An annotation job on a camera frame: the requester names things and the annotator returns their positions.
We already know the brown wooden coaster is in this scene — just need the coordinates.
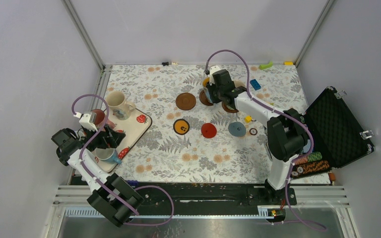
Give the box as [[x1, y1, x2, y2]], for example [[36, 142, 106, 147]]
[[199, 90, 213, 106], [222, 102, 239, 114], [175, 93, 196, 111]]

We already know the blue mug yellow inside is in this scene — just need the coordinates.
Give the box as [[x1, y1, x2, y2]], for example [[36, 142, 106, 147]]
[[202, 77, 214, 105]]

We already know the pink mug dark rim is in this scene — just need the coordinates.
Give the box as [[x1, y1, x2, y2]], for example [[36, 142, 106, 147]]
[[91, 109, 116, 129]]

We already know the brown wooden coaster top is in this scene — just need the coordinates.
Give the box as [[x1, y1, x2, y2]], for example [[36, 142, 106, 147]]
[[175, 93, 196, 111]]

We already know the blue-grey round coaster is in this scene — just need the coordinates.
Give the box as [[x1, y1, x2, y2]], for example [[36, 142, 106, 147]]
[[228, 121, 247, 137]]

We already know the red round coaster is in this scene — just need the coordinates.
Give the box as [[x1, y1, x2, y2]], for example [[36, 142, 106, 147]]
[[201, 123, 217, 138]]

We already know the cream mug with handle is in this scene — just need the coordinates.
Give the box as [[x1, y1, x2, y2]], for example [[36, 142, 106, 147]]
[[233, 81, 246, 91]]

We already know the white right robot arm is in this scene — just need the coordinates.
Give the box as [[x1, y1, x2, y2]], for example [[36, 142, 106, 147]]
[[202, 66, 310, 204]]

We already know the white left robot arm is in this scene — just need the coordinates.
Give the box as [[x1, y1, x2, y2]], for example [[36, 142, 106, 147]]
[[51, 125, 144, 227]]

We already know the yellow black-rimmed coaster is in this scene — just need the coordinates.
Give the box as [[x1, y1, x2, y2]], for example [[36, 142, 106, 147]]
[[173, 119, 190, 135]]

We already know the white mushroom pattern tray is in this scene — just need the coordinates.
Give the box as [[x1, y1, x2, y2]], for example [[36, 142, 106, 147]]
[[70, 107, 152, 173]]

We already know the blue toy brick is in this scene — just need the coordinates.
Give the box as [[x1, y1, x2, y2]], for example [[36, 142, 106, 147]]
[[250, 79, 261, 91]]

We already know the small yellow toy cube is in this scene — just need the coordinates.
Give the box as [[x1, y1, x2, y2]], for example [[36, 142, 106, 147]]
[[244, 116, 252, 123]]

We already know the cream mug far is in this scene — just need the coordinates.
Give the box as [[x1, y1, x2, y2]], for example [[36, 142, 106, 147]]
[[106, 91, 136, 120]]

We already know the green plastic block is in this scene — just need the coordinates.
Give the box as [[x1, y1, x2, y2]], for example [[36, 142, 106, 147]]
[[258, 61, 273, 70]]

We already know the floral tablecloth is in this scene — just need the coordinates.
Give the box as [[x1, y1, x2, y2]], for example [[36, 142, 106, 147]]
[[75, 64, 332, 184]]

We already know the black poker chip case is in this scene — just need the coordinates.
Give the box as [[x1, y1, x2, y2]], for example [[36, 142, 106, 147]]
[[291, 86, 375, 179]]

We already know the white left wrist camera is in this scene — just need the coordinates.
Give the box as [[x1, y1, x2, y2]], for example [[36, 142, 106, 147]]
[[79, 112, 98, 131]]

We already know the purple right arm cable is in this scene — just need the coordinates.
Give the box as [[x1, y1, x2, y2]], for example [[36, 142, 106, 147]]
[[204, 49, 327, 232]]

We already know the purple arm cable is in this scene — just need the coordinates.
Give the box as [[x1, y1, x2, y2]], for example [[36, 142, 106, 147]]
[[204, 49, 327, 232], [71, 94, 175, 227]]

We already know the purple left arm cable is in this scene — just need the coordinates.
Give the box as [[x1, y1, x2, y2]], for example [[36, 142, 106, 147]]
[[71, 94, 175, 227]]

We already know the small ring poker chip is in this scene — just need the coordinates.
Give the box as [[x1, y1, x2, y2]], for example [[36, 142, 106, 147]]
[[249, 128, 258, 135]]

